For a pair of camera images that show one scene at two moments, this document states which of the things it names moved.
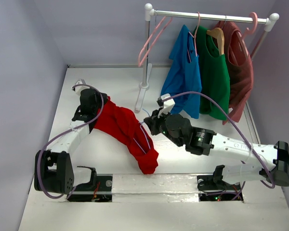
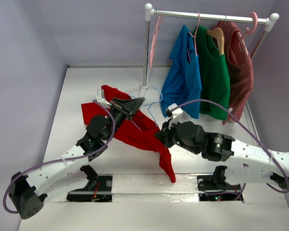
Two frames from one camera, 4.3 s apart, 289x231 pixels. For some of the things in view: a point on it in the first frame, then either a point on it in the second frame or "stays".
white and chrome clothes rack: x=150 y=14 stays
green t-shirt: x=215 y=72 stays
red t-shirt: x=119 y=122 to x=89 y=110
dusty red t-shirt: x=238 y=53 stays
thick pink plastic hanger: x=249 y=32 stays
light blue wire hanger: x=148 y=144 to x=152 y=103
